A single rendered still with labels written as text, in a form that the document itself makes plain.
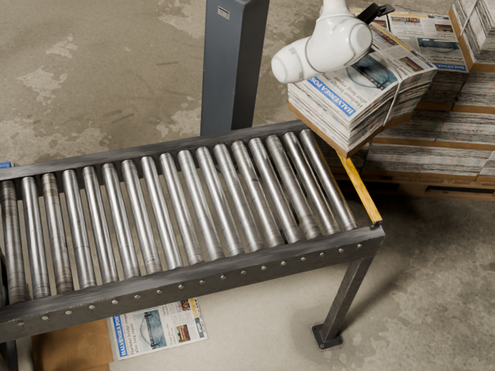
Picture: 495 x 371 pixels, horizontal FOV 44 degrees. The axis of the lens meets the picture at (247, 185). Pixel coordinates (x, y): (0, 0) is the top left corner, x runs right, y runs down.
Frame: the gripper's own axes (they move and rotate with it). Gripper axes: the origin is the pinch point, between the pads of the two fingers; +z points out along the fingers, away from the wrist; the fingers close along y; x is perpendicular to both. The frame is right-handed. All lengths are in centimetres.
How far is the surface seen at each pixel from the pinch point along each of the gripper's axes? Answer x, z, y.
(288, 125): -15, -9, 51
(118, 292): 8, -94, 56
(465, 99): 9, 73, 56
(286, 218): 16, -37, 52
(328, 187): 14, -16, 51
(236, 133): -22, -28, 52
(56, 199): -32, -92, 58
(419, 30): -24, 72, 42
